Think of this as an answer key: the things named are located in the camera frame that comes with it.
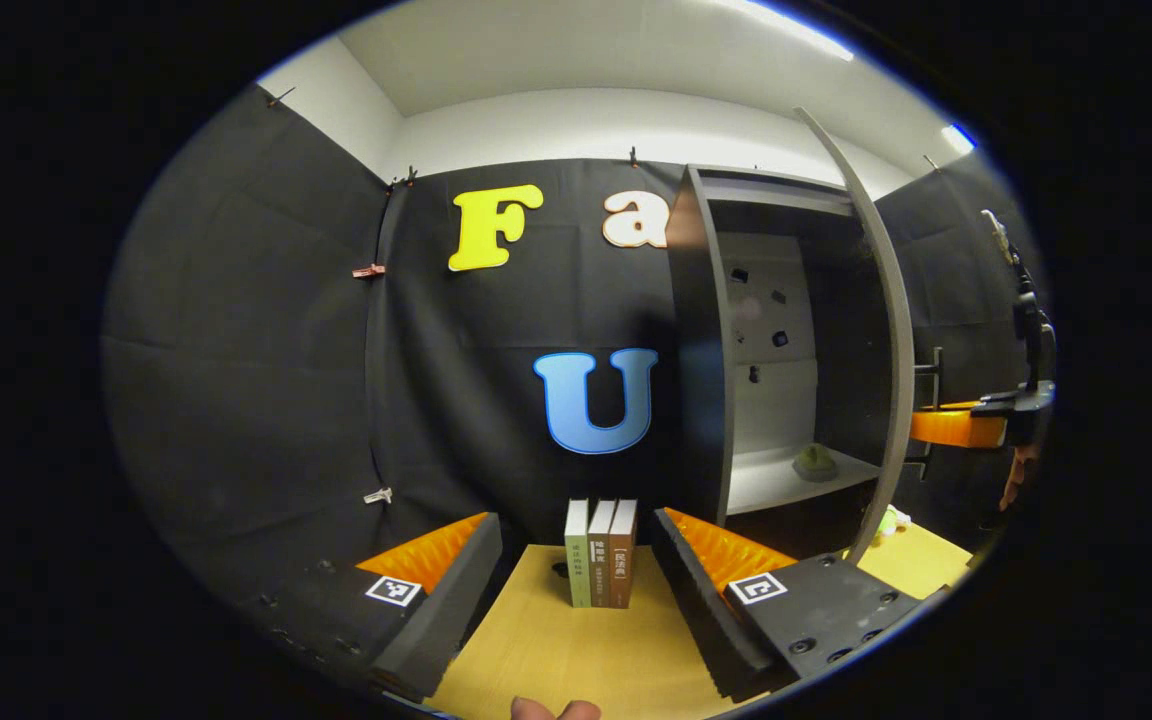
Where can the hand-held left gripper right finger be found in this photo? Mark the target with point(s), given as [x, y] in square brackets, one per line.
[701, 620]

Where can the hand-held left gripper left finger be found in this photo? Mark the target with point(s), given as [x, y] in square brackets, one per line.
[451, 610]

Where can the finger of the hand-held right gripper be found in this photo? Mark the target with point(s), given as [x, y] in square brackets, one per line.
[951, 428]
[958, 405]

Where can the beige cabinet door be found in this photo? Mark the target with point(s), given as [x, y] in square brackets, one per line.
[898, 310]

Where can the grey cabinet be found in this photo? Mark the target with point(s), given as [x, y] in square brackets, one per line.
[701, 350]

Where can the brown book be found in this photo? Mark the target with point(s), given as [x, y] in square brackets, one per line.
[622, 560]

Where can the green plush toy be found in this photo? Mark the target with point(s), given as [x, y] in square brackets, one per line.
[894, 520]

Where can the grey book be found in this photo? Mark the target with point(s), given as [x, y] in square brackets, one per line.
[600, 560]

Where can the green book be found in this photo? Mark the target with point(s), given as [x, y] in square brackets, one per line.
[577, 560]

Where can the white clip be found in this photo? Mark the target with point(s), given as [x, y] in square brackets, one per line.
[377, 495]

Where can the small ceiling light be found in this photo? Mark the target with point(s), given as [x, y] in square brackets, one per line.
[957, 138]

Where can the black backdrop cloth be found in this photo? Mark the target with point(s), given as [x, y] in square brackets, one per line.
[266, 350]

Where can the red clip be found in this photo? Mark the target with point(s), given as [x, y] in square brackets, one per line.
[368, 270]

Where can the long ceiling light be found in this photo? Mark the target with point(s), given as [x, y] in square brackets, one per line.
[786, 28]

